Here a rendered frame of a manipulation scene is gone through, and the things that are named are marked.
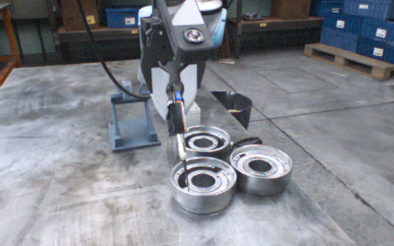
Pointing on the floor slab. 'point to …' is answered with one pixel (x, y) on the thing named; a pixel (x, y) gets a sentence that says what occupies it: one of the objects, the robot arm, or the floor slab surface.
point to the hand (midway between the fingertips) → (174, 112)
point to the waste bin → (230, 102)
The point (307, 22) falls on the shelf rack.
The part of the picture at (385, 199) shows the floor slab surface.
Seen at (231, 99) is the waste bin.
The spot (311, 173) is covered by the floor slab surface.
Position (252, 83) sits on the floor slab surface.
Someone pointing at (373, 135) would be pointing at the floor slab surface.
